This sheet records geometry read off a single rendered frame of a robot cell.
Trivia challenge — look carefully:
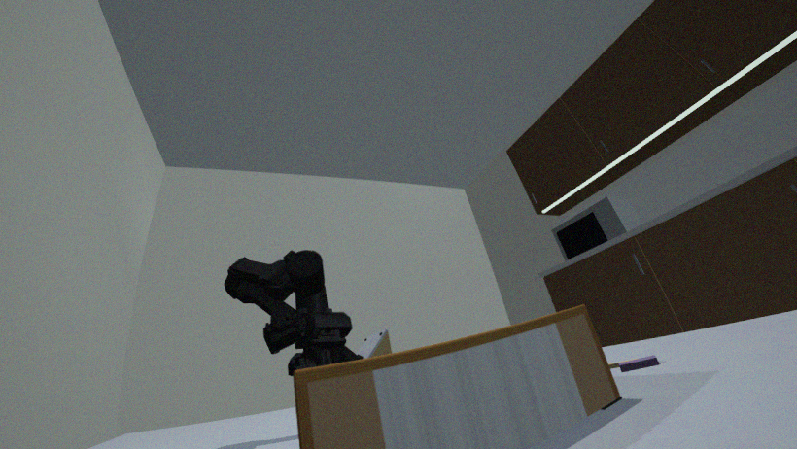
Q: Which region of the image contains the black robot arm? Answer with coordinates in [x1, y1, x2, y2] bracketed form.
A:
[224, 250, 328, 354]

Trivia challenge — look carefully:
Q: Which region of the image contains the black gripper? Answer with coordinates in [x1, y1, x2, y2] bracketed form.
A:
[288, 301, 353, 376]

